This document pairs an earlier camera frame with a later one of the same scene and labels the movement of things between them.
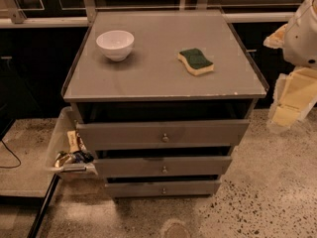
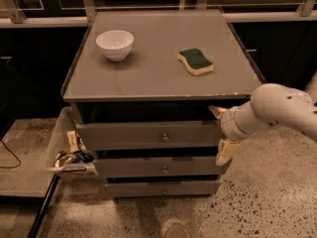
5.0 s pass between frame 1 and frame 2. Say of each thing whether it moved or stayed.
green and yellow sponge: stayed
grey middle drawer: stayed
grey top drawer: stayed
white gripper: moved
